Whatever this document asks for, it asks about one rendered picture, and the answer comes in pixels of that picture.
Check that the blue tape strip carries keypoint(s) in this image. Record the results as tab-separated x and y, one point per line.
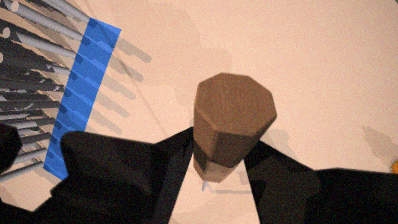
91	62

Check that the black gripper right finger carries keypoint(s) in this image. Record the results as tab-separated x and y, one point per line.
288	192

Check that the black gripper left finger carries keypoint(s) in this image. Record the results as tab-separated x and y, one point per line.
157	169

